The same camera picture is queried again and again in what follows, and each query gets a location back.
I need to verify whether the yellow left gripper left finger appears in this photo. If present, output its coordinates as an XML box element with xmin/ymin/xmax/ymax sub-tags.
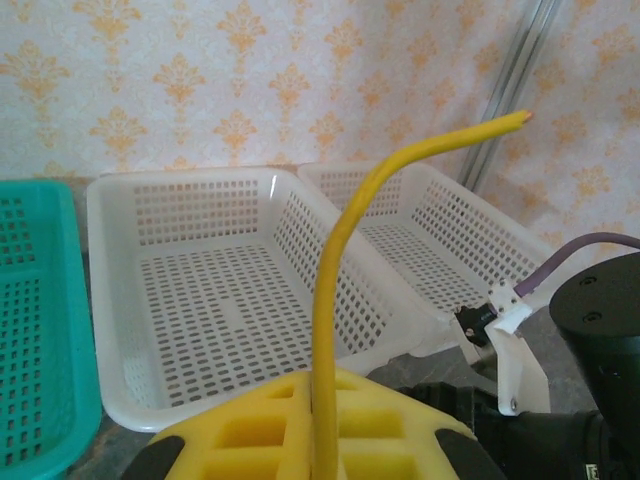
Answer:
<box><xmin>127</xmin><ymin>372</ymin><xmax>317</xmax><ymax>480</ymax></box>

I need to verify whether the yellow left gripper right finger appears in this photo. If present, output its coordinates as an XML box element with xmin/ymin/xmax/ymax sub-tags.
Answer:
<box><xmin>333</xmin><ymin>369</ymin><xmax>506</xmax><ymax>480</ymax></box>

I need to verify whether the yellow cable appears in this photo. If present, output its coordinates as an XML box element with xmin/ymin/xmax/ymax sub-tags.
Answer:
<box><xmin>309</xmin><ymin>109</ymin><xmax>535</xmax><ymax>480</ymax></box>

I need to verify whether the white plastic basket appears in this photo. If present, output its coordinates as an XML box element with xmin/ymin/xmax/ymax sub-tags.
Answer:
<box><xmin>85</xmin><ymin>167</ymin><xmax>426</xmax><ymax>434</ymax></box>
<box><xmin>297</xmin><ymin>160</ymin><xmax>556</xmax><ymax>361</ymax></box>

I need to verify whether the teal plastic basket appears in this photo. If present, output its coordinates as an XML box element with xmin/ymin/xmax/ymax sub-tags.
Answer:
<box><xmin>0</xmin><ymin>179</ymin><xmax>104</xmax><ymax>480</ymax></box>

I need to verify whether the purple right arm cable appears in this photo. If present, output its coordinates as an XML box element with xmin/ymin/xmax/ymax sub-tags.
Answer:
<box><xmin>514</xmin><ymin>232</ymin><xmax>640</xmax><ymax>301</ymax></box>

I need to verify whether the aluminium frame post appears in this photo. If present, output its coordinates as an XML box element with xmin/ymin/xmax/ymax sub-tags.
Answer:
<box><xmin>457</xmin><ymin>0</ymin><xmax>564</xmax><ymax>189</ymax></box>

